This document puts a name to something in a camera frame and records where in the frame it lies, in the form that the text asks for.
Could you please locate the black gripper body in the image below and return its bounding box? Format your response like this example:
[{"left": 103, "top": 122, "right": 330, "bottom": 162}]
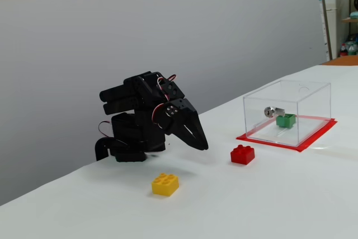
[{"left": 167, "top": 97, "right": 198, "bottom": 123}]

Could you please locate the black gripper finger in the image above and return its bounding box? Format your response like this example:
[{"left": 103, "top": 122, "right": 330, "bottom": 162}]
[
  {"left": 183, "top": 113, "right": 209, "bottom": 151},
  {"left": 159, "top": 105, "right": 206, "bottom": 151}
]

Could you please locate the green lego brick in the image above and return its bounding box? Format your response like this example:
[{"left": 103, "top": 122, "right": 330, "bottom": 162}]
[{"left": 276, "top": 113, "right": 296, "bottom": 129}]

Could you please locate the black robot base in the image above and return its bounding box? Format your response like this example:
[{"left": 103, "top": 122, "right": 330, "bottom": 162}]
[{"left": 110, "top": 112, "right": 166, "bottom": 163}]

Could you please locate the red lego brick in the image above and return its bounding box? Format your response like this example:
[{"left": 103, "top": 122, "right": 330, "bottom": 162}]
[{"left": 230, "top": 144, "right": 256, "bottom": 166}]

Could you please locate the yellow lego brick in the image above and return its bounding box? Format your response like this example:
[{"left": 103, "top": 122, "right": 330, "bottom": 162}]
[{"left": 151, "top": 172, "right": 180, "bottom": 197}]

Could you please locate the transparent plastic box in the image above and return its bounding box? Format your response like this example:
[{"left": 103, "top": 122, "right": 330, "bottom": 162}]
[{"left": 242, "top": 79, "right": 332, "bottom": 147}]

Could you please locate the red mat under box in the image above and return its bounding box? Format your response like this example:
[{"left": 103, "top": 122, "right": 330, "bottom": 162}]
[{"left": 235, "top": 113, "right": 338, "bottom": 153}]

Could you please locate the silver cam lock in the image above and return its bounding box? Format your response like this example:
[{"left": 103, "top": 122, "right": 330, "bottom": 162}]
[{"left": 263, "top": 106, "right": 286, "bottom": 119}]

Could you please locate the black table clamp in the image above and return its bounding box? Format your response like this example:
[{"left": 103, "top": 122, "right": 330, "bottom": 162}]
[{"left": 94, "top": 137, "right": 112, "bottom": 162}]

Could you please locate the orange table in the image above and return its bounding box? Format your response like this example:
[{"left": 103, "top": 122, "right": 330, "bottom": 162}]
[{"left": 321, "top": 55, "right": 358, "bottom": 67}]

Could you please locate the white refrigerator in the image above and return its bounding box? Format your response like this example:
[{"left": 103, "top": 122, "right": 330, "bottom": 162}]
[{"left": 323, "top": 0, "right": 339, "bottom": 60}]

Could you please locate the metal shelf rack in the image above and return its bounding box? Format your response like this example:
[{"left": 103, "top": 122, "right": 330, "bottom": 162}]
[{"left": 318, "top": 0, "right": 358, "bottom": 60}]

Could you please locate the green plastic bottle pack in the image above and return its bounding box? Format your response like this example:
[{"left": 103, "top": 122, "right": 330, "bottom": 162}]
[{"left": 346, "top": 40, "right": 358, "bottom": 57}]

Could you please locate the red white gripper cable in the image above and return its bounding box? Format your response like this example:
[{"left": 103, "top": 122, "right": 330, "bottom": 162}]
[{"left": 150, "top": 101, "right": 172, "bottom": 129}]

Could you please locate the red white wrist cable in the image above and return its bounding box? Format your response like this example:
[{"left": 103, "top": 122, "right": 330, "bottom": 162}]
[{"left": 157, "top": 74, "right": 178, "bottom": 101}]

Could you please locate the red white base cable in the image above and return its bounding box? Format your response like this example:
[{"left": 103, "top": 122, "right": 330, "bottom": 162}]
[{"left": 98, "top": 120, "right": 113, "bottom": 139}]

